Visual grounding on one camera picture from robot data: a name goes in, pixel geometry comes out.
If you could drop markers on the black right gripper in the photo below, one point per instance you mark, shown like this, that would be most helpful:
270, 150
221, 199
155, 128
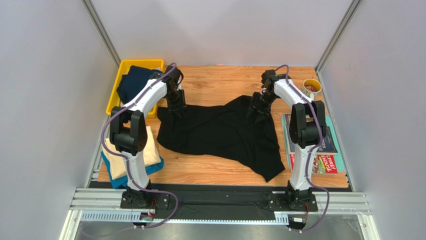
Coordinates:
260, 105

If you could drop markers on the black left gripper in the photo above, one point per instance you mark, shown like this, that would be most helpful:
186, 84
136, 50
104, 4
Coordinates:
181, 105

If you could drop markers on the black t shirt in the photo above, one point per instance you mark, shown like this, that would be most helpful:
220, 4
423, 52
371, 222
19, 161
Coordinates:
224, 131

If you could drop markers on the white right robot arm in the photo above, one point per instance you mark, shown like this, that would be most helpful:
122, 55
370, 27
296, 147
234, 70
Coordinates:
307, 126

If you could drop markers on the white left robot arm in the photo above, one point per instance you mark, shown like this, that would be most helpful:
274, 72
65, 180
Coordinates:
127, 124

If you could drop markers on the yellow plastic bin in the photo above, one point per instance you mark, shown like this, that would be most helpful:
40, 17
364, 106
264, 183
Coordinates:
124, 67

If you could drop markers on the navy blue folded shirt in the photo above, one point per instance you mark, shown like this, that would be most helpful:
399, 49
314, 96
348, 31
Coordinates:
133, 82

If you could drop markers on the yellow rimmed mug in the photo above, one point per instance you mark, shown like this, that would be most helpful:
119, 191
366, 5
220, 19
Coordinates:
311, 88

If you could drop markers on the dark blue book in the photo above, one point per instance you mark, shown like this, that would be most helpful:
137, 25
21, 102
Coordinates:
328, 146

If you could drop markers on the red illustrated book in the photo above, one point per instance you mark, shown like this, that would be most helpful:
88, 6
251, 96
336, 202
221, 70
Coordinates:
325, 164

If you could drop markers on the cream folded shirt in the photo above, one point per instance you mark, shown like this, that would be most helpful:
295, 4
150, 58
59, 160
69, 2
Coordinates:
150, 153

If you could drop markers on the teal folded shirt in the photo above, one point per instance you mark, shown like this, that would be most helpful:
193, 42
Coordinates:
117, 175

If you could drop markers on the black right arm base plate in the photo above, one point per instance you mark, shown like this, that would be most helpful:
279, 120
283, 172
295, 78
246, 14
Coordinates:
299, 201

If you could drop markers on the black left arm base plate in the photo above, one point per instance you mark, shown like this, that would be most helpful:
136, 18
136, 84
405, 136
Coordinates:
134, 199

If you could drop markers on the left aluminium corner post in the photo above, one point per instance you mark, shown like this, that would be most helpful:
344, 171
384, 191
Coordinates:
96, 20

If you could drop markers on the aluminium corner post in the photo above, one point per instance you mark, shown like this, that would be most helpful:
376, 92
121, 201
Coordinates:
96, 20
338, 33

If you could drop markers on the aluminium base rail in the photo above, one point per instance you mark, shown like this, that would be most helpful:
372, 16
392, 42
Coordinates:
101, 204

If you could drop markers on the right aluminium corner post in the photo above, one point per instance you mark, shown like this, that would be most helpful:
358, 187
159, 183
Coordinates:
338, 33

